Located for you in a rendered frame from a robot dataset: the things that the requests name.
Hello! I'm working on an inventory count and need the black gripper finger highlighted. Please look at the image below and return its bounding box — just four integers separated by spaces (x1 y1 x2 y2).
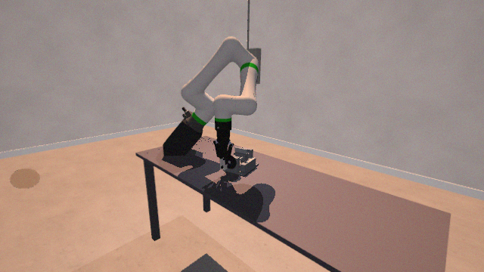
222 141 234 170
213 140 224 170

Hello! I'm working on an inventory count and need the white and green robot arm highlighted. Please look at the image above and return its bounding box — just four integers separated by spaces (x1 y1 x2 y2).
181 37 259 133

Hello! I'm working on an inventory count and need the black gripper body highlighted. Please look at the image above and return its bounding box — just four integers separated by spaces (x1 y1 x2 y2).
216 131 230 147

